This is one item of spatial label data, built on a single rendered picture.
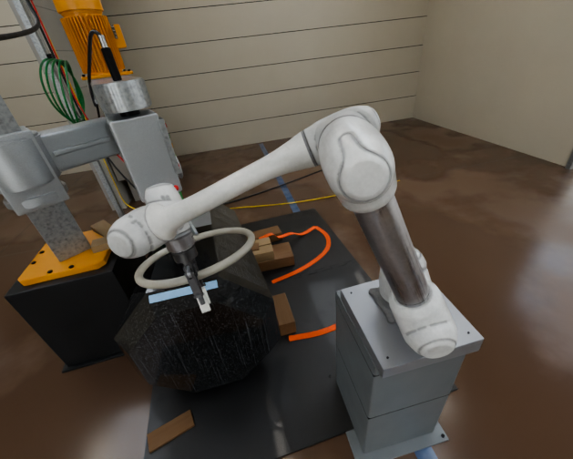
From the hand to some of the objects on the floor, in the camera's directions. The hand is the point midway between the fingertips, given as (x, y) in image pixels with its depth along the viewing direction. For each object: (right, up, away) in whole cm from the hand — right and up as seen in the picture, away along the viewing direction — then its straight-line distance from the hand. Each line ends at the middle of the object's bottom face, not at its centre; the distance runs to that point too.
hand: (203, 300), depth 98 cm
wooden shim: (-37, -91, +64) cm, 118 cm away
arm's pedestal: (+84, -77, +66) cm, 132 cm away
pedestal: (-108, -54, +137) cm, 183 cm away
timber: (+27, -45, +123) cm, 134 cm away
